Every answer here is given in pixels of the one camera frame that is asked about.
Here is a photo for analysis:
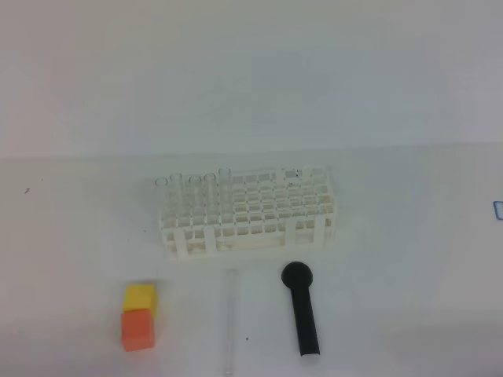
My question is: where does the clear glass test tube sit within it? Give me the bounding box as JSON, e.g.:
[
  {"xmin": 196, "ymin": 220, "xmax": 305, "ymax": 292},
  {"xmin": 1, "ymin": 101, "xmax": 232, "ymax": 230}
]
[{"xmin": 224, "ymin": 269, "xmax": 238, "ymax": 376}]

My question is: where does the clear test tube tallest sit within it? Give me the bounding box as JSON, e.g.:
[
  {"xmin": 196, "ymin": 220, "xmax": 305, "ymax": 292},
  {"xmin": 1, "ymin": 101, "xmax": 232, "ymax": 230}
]
[{"xmin": 218, "ymin": 167, "xmax": 233, "ymax": 224}]

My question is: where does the white plastic test tube rack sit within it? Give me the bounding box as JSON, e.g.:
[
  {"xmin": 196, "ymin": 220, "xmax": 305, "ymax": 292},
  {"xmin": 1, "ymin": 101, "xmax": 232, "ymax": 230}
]
[{"xmin": 159, "ymin": 166, "xmax": 337, "ymax": 261}]

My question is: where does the clear test tube far left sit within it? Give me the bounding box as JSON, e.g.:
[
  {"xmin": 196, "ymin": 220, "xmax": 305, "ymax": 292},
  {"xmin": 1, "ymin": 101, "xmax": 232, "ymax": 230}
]
[{"xmin": 155, "ymin": 177, "xmax": 169, "ymax": 223}]

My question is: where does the black plastic funnel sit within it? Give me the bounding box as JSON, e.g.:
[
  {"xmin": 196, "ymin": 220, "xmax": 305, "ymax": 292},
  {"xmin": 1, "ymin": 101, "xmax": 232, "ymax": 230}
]
[{"xmin": 281, "ymin": 262, "xmax": 320, "ymax": 356}]

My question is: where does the yellow foam cube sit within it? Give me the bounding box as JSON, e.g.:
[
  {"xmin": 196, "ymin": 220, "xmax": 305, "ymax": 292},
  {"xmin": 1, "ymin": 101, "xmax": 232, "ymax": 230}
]
[{"xmin": 123, "ymin": 284, "xmax": 158, "ymax": 317}]

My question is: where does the orange foam cube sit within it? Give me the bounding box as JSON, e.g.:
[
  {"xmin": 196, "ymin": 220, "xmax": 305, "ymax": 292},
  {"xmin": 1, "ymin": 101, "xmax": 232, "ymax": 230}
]
[{"xmin": 121, "ymin": 309, "xmax": 155, "ymax": 352}]

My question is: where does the blue outlined label sticker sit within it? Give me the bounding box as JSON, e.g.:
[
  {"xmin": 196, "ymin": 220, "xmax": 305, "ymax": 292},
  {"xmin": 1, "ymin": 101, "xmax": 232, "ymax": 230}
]
[{"xmin": 493, "ymin": 201, "xmax": 503, "ymax": 221}]

